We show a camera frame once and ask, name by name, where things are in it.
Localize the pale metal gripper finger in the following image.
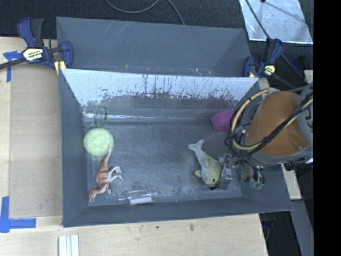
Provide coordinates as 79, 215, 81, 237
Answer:
218, 179, 233, 191
223, 166, 235, 181

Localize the yellow and white toy whale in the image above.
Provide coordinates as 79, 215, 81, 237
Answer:
188, 139, 223, 186

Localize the purple cup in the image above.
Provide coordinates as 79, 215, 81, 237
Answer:
210, 109, 236, 132

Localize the grey metal bin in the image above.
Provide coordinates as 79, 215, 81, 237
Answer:
55, 16, 294, 228

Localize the small clear glass bottle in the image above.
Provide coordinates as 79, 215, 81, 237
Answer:
117, 189, 159, 206

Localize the orange toy dinosaur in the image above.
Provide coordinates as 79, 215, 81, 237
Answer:
88, 147, 124, 203

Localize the yellow-green ball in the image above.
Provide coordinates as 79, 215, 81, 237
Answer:
83, 127, 115, 158

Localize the clear glass jar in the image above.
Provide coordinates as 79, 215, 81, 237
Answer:
82, 104, 109, 129

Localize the pale wood flat board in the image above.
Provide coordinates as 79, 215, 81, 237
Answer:
9, 62, 64, 219

